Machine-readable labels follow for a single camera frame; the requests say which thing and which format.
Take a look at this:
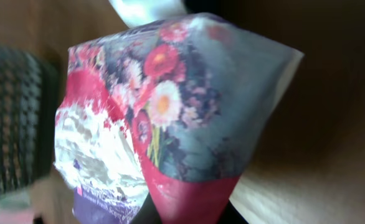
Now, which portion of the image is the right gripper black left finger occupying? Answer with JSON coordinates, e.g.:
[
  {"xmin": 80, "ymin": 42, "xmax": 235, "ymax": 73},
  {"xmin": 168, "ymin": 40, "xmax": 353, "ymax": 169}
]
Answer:
[{"xmin": 130, "ymin": 194, "xmax": 159, "ymax": 224}]

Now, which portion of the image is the dark grey plastic basket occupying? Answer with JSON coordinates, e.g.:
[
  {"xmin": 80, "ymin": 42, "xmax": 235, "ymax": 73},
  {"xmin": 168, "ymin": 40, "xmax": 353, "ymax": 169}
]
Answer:
[{"xmin": 0, "ymin": 45, "xmax": 59, "ymax": 195}]

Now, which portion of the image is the white barcode scanner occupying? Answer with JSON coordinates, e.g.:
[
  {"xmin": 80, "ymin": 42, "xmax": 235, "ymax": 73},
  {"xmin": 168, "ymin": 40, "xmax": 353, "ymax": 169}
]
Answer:
[{"xmin": 109, "ymin": 0, "xmax": 188, "ymax": 28}]

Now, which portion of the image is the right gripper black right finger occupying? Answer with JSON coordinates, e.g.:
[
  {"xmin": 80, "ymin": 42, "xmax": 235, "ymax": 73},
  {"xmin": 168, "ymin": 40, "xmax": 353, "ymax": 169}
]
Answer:
[{"xmin": 218, "ymin": 202, "xmax": 248, "ymax": 224}]

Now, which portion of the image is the purple red tissue pack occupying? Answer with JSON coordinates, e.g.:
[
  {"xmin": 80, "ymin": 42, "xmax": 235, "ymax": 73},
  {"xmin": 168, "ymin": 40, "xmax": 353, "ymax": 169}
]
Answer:
[{"xmin": 54, "ymin": 13, "xmax": 303, "ymax": 223}]

